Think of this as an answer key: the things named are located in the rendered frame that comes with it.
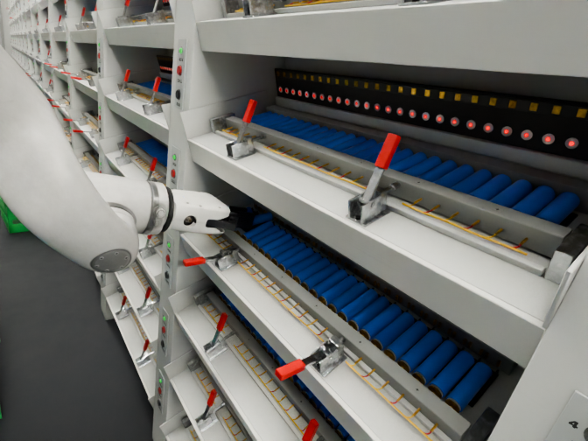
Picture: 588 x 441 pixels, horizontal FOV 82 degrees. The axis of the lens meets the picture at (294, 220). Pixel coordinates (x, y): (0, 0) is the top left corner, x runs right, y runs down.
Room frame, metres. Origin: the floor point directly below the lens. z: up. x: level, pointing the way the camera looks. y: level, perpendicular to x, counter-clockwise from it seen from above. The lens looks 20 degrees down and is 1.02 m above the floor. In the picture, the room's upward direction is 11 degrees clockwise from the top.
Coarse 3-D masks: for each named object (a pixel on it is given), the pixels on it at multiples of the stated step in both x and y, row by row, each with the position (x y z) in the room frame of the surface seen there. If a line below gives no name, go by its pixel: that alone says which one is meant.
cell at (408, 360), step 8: (424, 336) 0.37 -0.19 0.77; (432, 336) 0.36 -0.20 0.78; (440, 336) 0.36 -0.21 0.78; (416, 344) 0.35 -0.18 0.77; (424, 344) 0.35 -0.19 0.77; (432, 344) 0.35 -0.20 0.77; (408, 352) 0.34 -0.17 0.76; (416, 352) 0.34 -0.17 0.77; (424, 352) 0.34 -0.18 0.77; (408, 360) 0.33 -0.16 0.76; (416, 360) 0.33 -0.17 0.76
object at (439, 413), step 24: (240, 240) 0.58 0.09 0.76; (240, 264) 0.53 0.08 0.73; (264, 264) 0.51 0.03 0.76; (288, 288) 0.45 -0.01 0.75; (312, 312) 0.41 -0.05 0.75; (336, 336) 0.38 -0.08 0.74; (360, 336) 0.36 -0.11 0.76; (384, 360) 0.33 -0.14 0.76; (384, 384) 0.31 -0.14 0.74; (408, 384) 0.30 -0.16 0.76; (432, 408) 0.27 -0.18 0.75; (456, 432) 0.25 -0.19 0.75
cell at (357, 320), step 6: (378, 300) 0.42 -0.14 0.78; (384, 300) 0.42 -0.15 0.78; (372, 306) 0.41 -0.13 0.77; (378, 306) 0.41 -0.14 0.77; (384, 306) 0.42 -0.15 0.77; (360, 312) 0.40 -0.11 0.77; (366, 312) 0.40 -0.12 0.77; (372, 312) 0.40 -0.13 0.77; (378, 312) 0.41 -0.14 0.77; (354, 318) 0.39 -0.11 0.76; (360, 318) 0.39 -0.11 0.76; (366, 318) 0.40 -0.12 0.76; (372, 318) 0.40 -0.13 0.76; (360, 324) 0.39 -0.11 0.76; (366, 324) 0.39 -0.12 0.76
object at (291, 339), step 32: (192, 256) 0.62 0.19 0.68; (224, 288) 0.51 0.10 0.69; (256, 288) 0.48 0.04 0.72; (256, 320) 0.43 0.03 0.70; (288, 320) 0.41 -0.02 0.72; (288, 352) 0.37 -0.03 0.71; (320, 384) 0.32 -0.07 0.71; (352, 384) 0.32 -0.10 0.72; (512, 384) 0.32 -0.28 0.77; (352, 416) 0.28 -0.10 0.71; (384, 416) 0.28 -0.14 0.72; (480, 416) 0.26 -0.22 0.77
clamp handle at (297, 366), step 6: (324, 348) 0.34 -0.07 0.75; (312, 354) 0.33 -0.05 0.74; (318, 354) 0.34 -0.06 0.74; (324, 354) 0.34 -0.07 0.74; (294, 360) 0.32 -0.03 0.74; (300, 360) 0.32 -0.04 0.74; (306, 360) 0.32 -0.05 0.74; (312, 360) 0.32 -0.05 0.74; (318, 360) 0.33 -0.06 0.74; (288, 366) 0.31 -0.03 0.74; (294, 366) 0.31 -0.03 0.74; (300, 366) 0.31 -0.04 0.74; (306, 366) 0.32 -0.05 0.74; (276, 372) 0.30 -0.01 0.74; (282, 372) 0.30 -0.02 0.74; (288, 372) 0.30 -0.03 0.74; (294, 372) 0.30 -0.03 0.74; (282, 378) 0.29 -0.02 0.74
